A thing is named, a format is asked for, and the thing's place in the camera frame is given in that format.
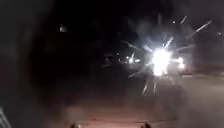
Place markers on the grey asphalt road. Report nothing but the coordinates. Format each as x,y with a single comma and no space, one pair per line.
133,106

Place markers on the vehicle with bright headlights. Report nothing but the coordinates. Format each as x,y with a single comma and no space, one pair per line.
161,61

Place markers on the robot's own part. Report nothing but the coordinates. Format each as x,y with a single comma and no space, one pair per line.
145,125
76,126

